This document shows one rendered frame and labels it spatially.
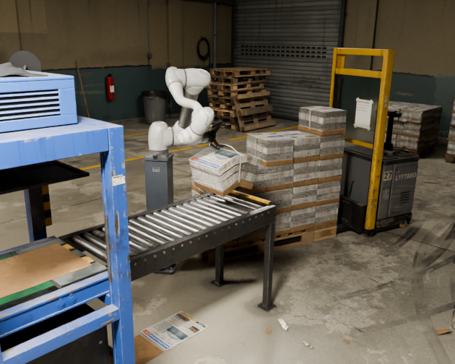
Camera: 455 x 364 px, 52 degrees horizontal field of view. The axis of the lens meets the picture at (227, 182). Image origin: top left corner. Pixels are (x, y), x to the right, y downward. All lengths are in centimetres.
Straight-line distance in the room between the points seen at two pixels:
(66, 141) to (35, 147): 12
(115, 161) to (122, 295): 64
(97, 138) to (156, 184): 187
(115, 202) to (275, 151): 233
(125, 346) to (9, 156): 110
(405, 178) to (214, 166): 262
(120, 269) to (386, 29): 920
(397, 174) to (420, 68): 558
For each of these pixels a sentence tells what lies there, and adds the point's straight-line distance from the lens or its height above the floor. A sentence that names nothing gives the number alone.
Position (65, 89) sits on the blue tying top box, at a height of 170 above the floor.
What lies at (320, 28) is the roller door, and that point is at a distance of 1146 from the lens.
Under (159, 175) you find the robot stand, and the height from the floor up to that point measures 86.
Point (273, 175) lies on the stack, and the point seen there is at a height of 74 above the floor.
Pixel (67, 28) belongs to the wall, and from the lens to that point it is 1043.
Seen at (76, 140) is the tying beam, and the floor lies 152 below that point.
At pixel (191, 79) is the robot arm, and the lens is 332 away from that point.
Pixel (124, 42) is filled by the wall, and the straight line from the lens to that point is 1112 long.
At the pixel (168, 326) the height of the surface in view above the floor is 1.
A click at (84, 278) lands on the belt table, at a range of 238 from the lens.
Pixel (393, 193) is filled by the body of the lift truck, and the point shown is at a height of 43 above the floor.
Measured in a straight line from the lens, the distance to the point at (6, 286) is 242.
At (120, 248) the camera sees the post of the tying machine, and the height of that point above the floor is 100.
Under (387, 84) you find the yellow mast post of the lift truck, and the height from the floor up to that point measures 154.
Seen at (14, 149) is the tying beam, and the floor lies 152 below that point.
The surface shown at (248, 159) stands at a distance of 319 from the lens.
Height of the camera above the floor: 190
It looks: 17 degrees down
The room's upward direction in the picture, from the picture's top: 1 degrees clockwise
